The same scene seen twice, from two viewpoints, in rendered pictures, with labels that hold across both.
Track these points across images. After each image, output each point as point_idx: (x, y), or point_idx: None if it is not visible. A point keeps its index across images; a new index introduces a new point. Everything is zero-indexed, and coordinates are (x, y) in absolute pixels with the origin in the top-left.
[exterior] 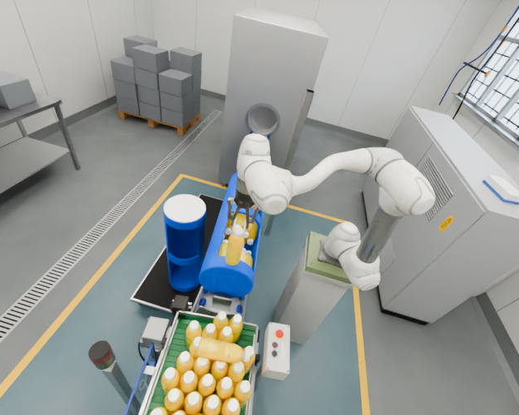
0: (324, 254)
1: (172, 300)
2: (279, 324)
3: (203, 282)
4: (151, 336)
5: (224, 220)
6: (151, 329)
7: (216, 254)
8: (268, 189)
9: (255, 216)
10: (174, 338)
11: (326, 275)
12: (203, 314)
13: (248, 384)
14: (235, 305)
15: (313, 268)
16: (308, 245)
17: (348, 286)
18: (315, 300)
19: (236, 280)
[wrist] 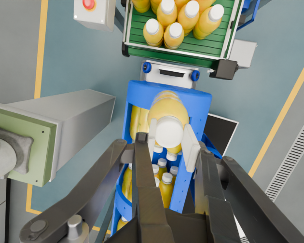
0: (17, 146)
1: (234, 73)
2: (89, 19)
3: (201, 91)
4: (246, 43)
5: (178, 194)
6: (246, 51)
7: (193, 122)
8: None
9: (95, 162)
10: (223, 36)
11: (24, 116)
12: (194, 55)
13: None
14: (152, 76)
15: (41, 124)
16: (47, 162)
17: None
18: (59, 104)
19: (156, 85)
